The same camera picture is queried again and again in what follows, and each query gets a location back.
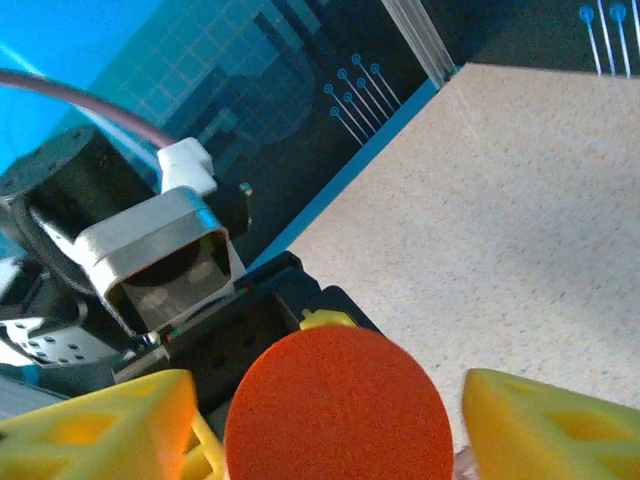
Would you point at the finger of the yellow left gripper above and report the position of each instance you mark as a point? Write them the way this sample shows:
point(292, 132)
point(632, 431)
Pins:
point(327, 317)
point(207, 452)

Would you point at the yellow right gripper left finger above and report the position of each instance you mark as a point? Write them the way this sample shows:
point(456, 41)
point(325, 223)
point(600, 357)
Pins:
point(90, 435)

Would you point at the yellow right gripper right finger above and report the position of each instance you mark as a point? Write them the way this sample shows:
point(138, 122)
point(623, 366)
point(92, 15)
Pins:
point(550, 430)

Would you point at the orange bottle cap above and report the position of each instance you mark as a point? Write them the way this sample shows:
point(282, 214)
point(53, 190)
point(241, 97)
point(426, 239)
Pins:
point(340, 400)

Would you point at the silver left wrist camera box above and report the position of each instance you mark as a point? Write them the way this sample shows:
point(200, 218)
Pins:
point(150, 225)

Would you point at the aluminium frame post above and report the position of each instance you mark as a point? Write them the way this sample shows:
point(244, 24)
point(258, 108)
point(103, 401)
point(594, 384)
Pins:
point(420, 35)

